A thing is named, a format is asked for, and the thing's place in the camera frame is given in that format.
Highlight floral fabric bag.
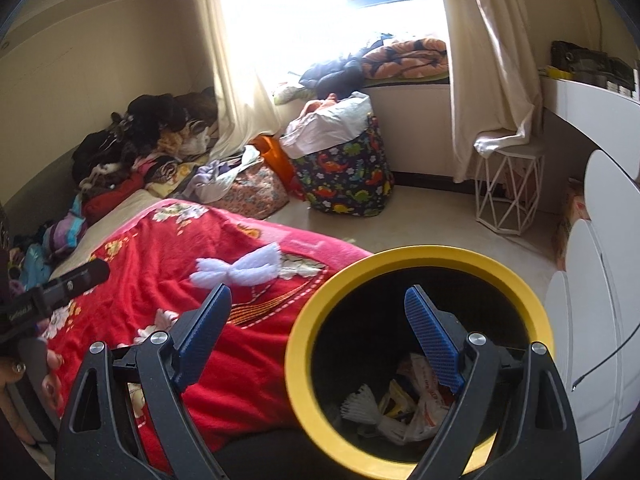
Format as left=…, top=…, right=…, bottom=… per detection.
left=219, top=159, right=292, bottom=222

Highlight light green cloth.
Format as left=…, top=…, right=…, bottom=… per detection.
left=271, top=81, right=307, bottom=107

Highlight white foam net bundle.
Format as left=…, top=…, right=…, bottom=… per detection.
left=196, top=241, right=282, bottom=289
left=341, top=383, right=382, bottom=424

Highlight white shelf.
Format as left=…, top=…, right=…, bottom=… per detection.
left=539, top=71, right=640, bottom=182

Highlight lavender and white clothes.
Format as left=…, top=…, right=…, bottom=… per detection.
left=191, top=144, right=262, bottom=202

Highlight person's left hand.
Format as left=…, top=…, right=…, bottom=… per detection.
left=0, top=351, right=66, bottom=454

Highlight dark puffer jacket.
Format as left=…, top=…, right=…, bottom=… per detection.
left=298, top=34, right=372, bottom=99

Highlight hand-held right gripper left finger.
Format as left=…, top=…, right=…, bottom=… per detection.
left=55, top=284, right=233, bottom=480

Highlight pile of dark clothes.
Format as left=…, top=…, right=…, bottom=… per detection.
left=71, top=86, right=222, bottom=197

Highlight dinosaur print laundry basket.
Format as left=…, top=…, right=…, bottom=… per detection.
left=291, top=114, right=396, bottom=219

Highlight black cable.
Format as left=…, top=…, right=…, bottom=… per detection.
left=571, top=254, right=637, bottom=394

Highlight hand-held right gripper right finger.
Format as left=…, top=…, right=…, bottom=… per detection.
left=404, top=286, right=583, bottom=480

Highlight red floral blanket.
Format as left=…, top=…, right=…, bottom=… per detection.
left=36, top=198, right=374, bottom=477

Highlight purple blue striped garment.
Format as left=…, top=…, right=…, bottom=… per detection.
left=41, top=211, right=89, bottom=257

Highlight white bag with red print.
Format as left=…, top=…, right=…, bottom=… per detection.
left=396, top=351, right=454, bottom=412

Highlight white wire side table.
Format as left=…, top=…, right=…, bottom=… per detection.
left=473, top=138, right=547, bottom=237

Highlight yellow white wrapper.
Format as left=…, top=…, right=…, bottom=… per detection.
left=377, top=378, right=417, bottom=419

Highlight dark bag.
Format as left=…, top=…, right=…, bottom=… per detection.
left=549, top=39, right=640, bottom=97

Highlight white scalloped cabinet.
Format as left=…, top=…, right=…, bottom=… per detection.
left=541, top=147, right=640, bottom=480

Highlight yellow rimmed black bin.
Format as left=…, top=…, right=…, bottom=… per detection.
left=283, top=245, right=556, bottom=480

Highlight cardboard box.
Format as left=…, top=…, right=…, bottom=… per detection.
left=551, top=181, right=594, bottom=262

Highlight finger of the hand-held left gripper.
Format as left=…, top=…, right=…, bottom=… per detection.
left=37, top=258, right=112, bottom=312

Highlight red garment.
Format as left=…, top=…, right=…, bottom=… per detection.
left=81, top=171, right=152, bottom=224

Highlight blue floral cloth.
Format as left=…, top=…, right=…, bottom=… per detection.
left=19, top=244, right=54, bottom=289

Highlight orange patterned quilt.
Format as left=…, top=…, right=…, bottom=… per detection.
left=359, top=36, right=449, bottom=82

